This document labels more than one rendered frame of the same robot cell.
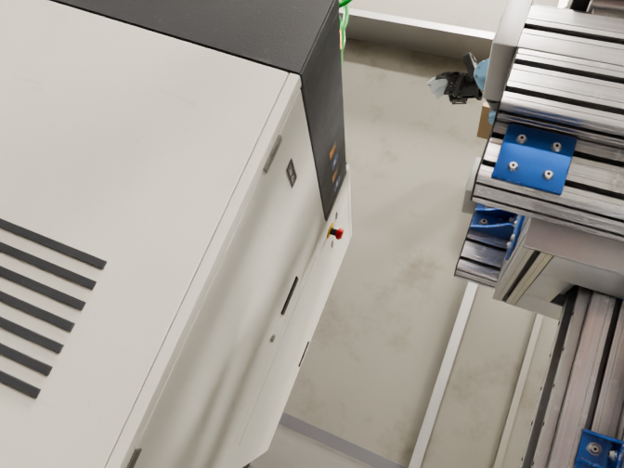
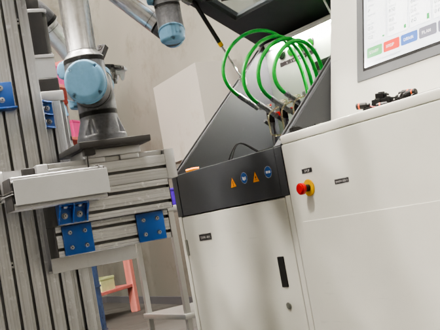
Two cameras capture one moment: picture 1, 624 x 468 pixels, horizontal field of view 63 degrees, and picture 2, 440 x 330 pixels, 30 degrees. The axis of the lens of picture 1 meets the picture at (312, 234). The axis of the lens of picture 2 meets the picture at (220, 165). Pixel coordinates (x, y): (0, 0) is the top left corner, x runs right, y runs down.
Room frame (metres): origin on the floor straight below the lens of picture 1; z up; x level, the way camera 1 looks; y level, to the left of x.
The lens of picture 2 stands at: (3.05, -2.01, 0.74)
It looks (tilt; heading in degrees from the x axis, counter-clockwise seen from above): 4 degrees up; 135
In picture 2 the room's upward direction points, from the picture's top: 10 degrees counter-clockwise
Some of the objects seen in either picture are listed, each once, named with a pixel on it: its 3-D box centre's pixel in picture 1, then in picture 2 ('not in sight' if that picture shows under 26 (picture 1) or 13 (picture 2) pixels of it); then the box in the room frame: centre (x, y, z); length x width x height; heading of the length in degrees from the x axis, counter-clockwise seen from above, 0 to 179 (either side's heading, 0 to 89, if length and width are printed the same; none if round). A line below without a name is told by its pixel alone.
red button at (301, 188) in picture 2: (335, 232); (304, 188); (1.46, -0.06, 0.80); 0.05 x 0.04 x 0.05; 169
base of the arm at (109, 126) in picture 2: not in sight; (100, 128); (1.07, -0.49, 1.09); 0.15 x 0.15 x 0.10
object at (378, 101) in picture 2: not in sight; (389, 98); (1.77, 0.01, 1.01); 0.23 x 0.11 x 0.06; 169
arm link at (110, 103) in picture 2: not in sight; (93, 90); (1.08, -0.50, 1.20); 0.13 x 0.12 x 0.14; 136
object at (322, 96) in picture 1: (321, 136); (229, 184); (1.03, 0.06, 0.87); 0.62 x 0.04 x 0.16; 169
